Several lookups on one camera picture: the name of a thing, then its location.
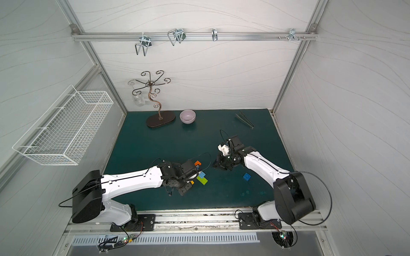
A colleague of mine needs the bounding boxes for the lime green lego brick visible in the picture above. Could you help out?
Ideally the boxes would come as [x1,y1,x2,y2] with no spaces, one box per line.
[196,176,208,185]

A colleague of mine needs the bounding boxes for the small blue lego brick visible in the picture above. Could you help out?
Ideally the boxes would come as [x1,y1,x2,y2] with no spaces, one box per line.
[243,173,251,181]

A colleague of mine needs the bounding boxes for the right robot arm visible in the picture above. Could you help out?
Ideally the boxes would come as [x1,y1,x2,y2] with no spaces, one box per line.
[214,135,333,229]

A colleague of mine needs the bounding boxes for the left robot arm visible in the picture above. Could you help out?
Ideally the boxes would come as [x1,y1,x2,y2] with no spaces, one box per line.
[69,160,202,226]

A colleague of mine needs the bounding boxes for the black tongs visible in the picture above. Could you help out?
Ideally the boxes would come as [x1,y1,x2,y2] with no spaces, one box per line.
[236,111,255,130]

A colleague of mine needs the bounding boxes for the pink bowl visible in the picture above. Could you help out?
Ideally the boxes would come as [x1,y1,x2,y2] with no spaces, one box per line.
[179,109,196,124]

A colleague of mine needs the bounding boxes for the brown metal jewelry stand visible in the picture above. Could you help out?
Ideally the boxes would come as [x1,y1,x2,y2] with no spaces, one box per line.
[128,70,176,129]

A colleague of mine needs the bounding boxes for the small glass bottle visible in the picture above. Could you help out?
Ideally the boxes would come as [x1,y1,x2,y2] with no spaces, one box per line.
[128,80,146,107]

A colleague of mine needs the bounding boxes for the right round controller board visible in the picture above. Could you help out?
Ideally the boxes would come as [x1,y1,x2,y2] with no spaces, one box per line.
[272,231,295,249]

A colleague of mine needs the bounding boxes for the metal hook clamp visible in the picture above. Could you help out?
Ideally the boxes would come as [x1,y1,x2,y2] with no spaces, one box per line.
[211,28,218,42]
[167,28,186,46]
[135,35,152,56]
[278,28,305,42]

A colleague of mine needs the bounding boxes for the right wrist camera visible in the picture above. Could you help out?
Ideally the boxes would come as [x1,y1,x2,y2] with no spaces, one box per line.
[218,144,231,156]

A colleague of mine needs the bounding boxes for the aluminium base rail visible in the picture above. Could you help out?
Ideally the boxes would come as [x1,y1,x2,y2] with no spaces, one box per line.
[63,208,328,235]

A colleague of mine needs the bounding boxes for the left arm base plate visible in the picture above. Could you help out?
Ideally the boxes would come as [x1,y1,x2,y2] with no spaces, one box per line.
[110,214,156,232]

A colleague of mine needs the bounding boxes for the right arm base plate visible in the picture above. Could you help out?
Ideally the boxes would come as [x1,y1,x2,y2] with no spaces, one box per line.
[236,212,282,230]

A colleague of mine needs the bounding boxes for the white vented cable duct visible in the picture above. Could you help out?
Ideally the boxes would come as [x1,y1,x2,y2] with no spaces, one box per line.
[71,232,260,246]

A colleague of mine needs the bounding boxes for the left controller board with cables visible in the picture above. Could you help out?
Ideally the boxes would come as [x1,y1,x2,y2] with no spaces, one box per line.
[97,236,132,252]

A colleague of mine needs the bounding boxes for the white wire basket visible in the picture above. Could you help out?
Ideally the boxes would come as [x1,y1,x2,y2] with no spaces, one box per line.
[12,85,113,166]

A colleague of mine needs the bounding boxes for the aluminium crossbar rail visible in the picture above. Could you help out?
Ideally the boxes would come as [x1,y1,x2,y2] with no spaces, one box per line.
[72,31,319,43]

